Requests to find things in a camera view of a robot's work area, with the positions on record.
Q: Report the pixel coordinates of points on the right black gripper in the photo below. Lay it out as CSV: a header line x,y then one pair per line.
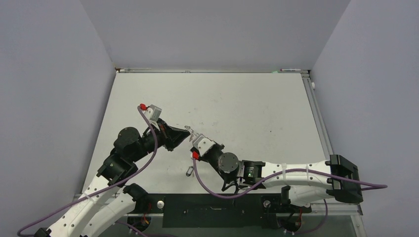
x,y
200,157

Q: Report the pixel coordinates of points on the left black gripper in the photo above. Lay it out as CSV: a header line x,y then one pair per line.
x,y
167,133

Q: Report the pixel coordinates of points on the grey key tag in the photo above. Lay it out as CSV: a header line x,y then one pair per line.
x,y
190,171

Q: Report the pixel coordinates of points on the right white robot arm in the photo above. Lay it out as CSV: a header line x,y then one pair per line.
x,y
303,184

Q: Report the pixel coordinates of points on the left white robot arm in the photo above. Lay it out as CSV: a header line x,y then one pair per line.
x,y
129,147

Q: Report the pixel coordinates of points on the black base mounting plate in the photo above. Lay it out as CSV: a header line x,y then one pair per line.
x,y
207,211

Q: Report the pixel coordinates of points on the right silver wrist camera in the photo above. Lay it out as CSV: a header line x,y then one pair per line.
x,y
203,144

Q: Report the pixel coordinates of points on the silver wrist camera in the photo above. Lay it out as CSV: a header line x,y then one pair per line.
x,y
203,144
153,113

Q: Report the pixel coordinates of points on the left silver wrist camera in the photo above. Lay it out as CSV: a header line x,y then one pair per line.
x,y
153,113

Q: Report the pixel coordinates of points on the aluminium frame rail back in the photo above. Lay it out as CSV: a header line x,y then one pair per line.
x,y
150,70

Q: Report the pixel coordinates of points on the aluminium frame rail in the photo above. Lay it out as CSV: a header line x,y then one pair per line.
x,y
150,70
321,127

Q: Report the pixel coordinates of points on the aluminium frame rail right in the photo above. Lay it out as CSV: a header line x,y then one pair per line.
x,y
321,127

